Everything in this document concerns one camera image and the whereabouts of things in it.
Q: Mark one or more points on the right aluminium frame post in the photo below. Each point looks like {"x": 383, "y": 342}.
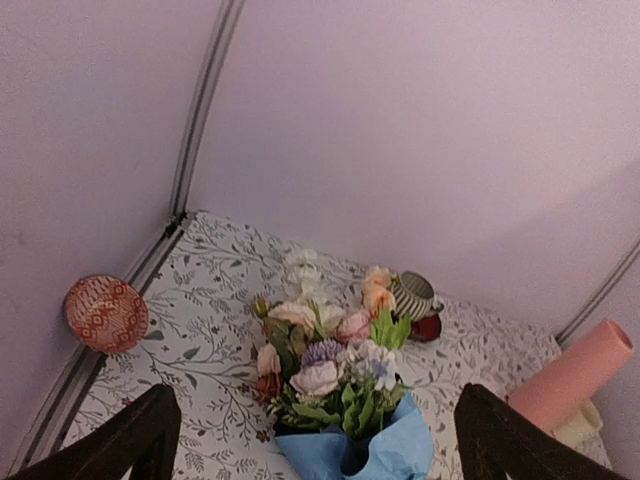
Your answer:
{"x": 619, "y": 270}

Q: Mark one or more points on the dark red saucer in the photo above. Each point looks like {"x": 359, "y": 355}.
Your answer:
{"x": 426, "y": 329}

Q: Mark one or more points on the pink vase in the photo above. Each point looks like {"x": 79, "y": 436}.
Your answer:
{"x": 561, "y": 387}

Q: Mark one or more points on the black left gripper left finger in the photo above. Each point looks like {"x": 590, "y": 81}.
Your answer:
{"x": 139, "y": 441}

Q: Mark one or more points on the aluminium frame post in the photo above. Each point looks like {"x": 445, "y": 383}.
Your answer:
{"x": 227, "y": 18}
{"x": 619, "y": 270}

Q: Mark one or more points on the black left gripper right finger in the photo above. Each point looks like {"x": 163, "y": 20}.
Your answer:
{"x": 496, "y": 442}

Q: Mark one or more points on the floral tablecloth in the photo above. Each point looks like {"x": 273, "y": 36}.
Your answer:
{"x": 251, "y": 358}

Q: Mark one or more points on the striped ceramic cup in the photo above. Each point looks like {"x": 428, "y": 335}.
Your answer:
{"x": 415, "y": 297}

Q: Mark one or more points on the left aluminium frame post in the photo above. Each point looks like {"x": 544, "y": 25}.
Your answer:
{"x": 227, "y": 18}

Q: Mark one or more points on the artificial flower bouquet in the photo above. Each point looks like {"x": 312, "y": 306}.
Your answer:
{"x": 324, "y": 365}

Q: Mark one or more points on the blue wrapping paper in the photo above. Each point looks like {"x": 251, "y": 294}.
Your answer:
{"x": 403, "y": 449}

